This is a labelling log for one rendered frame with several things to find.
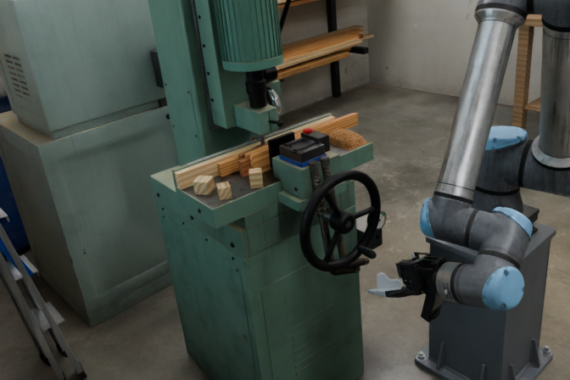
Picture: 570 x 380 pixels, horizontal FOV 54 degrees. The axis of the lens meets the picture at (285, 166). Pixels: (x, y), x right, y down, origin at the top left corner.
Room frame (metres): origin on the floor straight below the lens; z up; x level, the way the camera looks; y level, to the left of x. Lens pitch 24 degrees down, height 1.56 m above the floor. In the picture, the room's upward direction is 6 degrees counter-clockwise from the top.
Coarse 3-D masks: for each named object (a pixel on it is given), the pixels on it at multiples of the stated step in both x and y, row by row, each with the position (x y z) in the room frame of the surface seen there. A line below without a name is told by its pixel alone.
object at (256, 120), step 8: (240, 104) 1.63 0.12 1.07; (248, 104) 1.63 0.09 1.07; (240, 112) 1.61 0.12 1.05; (248, 112) 1.58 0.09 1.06; (256, 112) 1.54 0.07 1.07; (264, 112) 1.54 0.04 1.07; (272, 112) 1.56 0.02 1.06; (240, 120) 1.62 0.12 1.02; (248, 120) 1.58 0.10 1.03; (256, 120) 1.54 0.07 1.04; (264, 120) 1.54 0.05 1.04; (248, 128) 1.59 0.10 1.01; (256, 128) 1.55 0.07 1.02; (264, 128) 1.54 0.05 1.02; (272, 128) 1.56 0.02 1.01
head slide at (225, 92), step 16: (208, 0) 1.62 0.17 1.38; (208, 16) 1.63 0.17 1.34; (208, 32) 1.64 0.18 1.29; (208, 48) 1.65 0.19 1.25; (208, 64) 1.66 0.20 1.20; (208, 80) 1.68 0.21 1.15; (224, 80) 1.63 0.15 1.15; (240, 80) 1.66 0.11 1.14; (224, 96) 1.63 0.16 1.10; (240, 96) 1.66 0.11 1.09; (224, 112) 1.62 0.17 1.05
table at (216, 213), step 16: (368, 144) 1.63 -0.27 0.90; (352, 160) 1.58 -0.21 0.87; (368, 160) 1.62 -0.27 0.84; (224, 176) 1.49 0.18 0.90; (240, 176) 1.48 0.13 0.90; (272, 176) 1.45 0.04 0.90; (176, 192) 1.45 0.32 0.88; (192, 192) 1.41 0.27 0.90; (240, 192) 1.38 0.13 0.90; (256, 192) 1.37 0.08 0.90; (272, 192) 1.40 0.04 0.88; (336, 192) 1.41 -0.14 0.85; (192, 208) 1.39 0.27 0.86; (208, 208) 1.31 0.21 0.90; (224, 208) 1.31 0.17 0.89; (240, 208) 1.34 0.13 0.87; (256, 208) 1.37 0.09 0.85; (304, 208) 1.34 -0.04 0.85; (208, 224) 1.32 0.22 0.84; (224, 224) 1.30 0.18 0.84
